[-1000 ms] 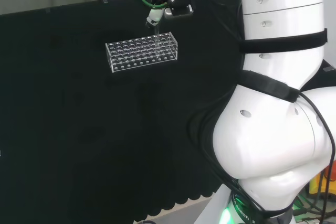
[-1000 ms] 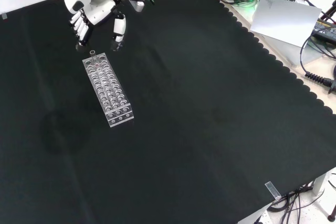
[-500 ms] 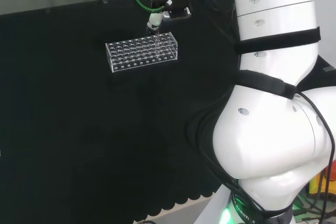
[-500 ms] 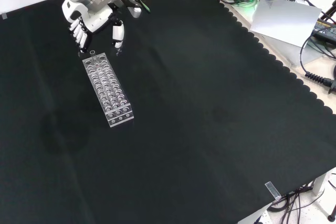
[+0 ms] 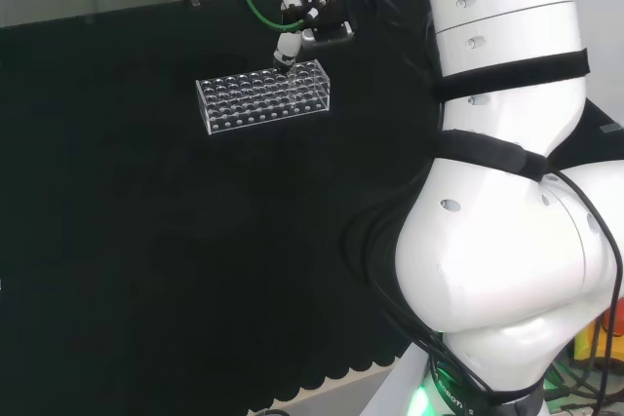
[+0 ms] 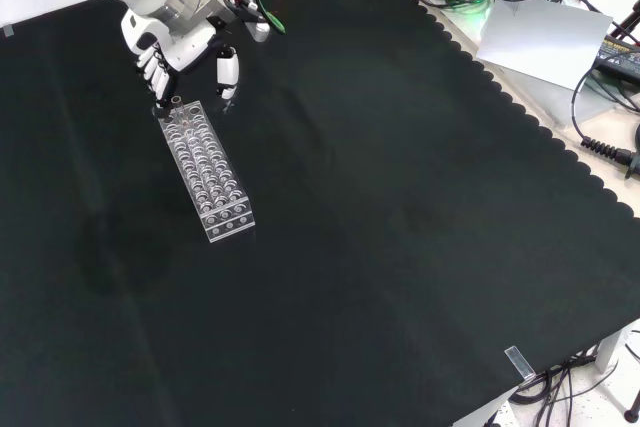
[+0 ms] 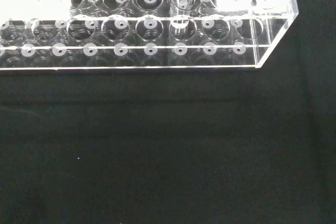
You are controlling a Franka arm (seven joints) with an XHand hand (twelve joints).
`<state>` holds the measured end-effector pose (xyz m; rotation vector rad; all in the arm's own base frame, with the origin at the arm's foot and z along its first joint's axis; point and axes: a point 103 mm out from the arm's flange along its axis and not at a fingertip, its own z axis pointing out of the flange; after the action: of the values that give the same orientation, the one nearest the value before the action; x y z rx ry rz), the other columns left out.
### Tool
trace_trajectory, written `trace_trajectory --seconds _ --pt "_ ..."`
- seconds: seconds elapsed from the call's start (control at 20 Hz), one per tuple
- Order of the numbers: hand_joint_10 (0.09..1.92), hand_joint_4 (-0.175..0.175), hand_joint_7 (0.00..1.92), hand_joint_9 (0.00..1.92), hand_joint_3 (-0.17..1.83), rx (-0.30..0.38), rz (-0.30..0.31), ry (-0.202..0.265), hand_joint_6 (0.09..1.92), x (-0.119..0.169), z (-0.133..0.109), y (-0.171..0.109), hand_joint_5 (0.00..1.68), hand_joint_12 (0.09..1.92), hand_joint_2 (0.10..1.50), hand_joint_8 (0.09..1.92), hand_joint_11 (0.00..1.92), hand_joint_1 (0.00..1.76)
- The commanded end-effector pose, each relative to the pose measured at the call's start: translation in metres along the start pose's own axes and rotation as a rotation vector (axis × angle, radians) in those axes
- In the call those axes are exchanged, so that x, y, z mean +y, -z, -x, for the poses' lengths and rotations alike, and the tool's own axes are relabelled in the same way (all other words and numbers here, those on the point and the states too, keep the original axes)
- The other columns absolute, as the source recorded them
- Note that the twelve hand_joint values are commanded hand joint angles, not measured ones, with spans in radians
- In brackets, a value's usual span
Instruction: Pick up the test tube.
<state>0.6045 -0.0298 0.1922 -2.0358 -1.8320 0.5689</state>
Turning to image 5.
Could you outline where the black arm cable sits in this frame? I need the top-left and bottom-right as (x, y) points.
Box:
(541, 170), (624, 406)

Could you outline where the clear acrylic test tube rack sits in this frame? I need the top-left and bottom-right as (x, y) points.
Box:
(195, 58), (332, 136)

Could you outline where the black bench cloth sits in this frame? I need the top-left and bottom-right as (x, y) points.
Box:
(0, 0), (624, 413)

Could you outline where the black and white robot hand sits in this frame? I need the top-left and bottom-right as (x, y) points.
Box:
(271, 0), (356, 71)

